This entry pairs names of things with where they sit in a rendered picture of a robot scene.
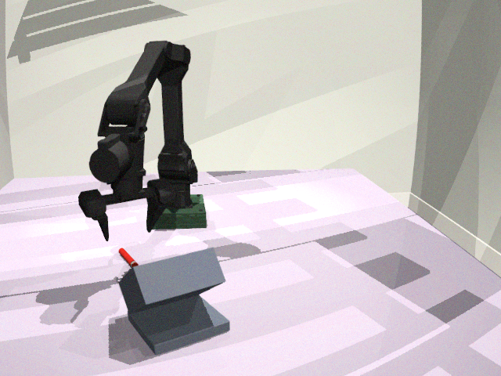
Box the dark red peg with white band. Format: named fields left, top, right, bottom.
left=119, top=248, right=138, bottom=267

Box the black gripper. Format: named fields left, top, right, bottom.
left=78, top=163, right=178, bottom=241

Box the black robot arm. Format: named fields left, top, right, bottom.
left=89, top=40, right=198, bottom=209

